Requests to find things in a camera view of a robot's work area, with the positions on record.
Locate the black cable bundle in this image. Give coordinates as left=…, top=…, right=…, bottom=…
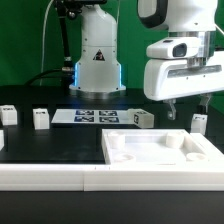
left=23, top=67, right=76, bottom=87

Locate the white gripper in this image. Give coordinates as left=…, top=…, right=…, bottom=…
left=144, top=51, right=224, bottom=120

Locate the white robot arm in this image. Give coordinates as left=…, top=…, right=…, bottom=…
left=70, top=0, right=224, bottom=106

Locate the white sheet with markers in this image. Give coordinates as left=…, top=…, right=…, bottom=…
left=52, top=109, right=131, bottom=124

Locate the white square tabletop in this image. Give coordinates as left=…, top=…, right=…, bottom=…
left=101, top=129, right=224, bottom=165

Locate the black camera pole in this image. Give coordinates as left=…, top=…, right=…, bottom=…
left=53, top=0, right=107, bottom=67

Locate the white L-shaped obstacle fence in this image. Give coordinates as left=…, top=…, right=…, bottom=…
left=0, top=132, right=224, bottom=192

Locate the white cable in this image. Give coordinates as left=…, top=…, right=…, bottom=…
left=39, top=0, right=55, bottom=78

